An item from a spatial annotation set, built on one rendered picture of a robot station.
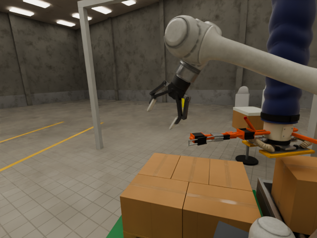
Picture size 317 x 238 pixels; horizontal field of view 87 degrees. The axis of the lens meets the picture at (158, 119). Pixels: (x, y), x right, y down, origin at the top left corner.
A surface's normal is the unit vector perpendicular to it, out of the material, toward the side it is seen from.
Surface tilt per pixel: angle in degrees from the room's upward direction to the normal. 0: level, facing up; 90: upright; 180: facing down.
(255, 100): 90
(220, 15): 90
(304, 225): 90
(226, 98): 90
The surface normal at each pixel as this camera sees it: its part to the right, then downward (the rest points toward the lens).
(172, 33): -0.60, 0.09
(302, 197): -0.32, 0.22
